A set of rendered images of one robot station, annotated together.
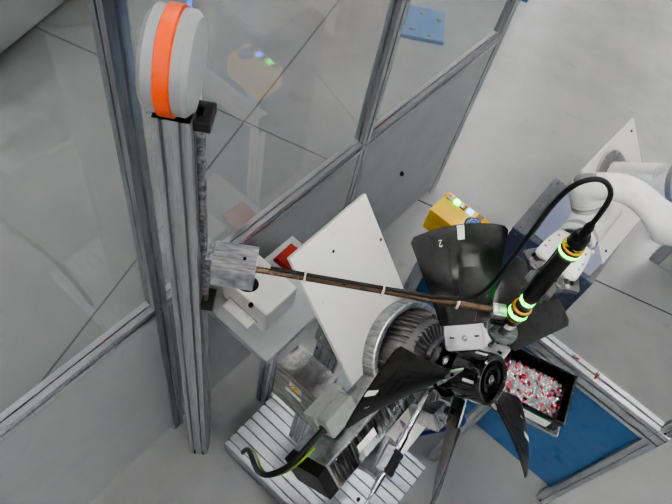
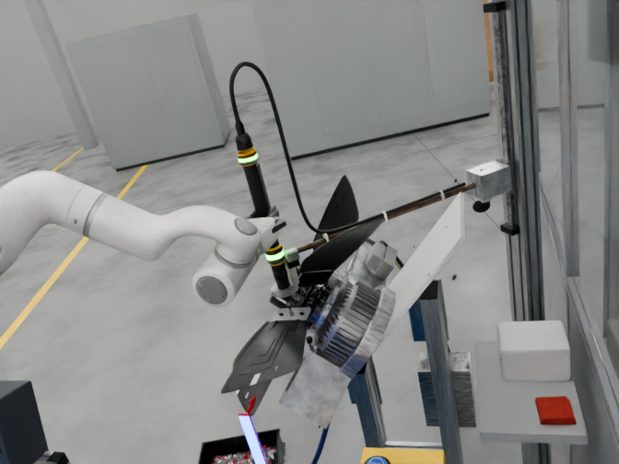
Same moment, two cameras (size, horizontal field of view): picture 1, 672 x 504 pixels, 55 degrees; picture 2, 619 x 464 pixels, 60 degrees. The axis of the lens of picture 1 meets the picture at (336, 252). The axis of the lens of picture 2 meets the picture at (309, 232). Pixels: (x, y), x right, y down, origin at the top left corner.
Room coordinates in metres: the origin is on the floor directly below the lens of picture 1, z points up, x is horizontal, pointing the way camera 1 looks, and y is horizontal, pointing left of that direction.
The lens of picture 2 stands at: (1.94, -0.48, 1.92)
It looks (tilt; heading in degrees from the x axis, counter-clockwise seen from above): 24 degrees down; 172
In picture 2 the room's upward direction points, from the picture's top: 14 degrees counter-clockwise
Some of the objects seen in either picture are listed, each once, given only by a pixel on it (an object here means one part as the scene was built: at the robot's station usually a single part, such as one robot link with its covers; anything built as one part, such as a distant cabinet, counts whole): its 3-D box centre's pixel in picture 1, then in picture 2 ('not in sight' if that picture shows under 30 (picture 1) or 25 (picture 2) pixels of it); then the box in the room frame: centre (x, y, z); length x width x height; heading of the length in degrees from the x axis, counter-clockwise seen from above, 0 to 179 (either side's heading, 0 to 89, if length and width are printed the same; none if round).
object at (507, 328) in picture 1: (537, 288); (264, 216); (0.77, -0.42, 1.46); 0.04 x 0.04 x 0.46
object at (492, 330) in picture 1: (505, 321); (284, 272); (0.77, -0.41, 1.31); 0.09 x 0.07 x 0.10; 97
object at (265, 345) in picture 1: (279, 297); (524, 386); (0.93, 0.12, 0.85); 0.36 x 0.24 x 0.03; 152
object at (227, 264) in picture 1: (231, 265); (490, 179); (0.69, 0.20, 1.35); 0.10 x 0.07 x 0.08; 97
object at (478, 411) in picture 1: (464, 425); not in sight; (0.88, -0.60, 0.40); 0.03 x 0.03 x 0.80; 77
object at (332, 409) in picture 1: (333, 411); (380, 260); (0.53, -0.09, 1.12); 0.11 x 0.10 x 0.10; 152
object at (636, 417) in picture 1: (536, 339); not in sight; (1.04, -0.67, 0.82); 0.90 x 0.04 x 0.08; 62
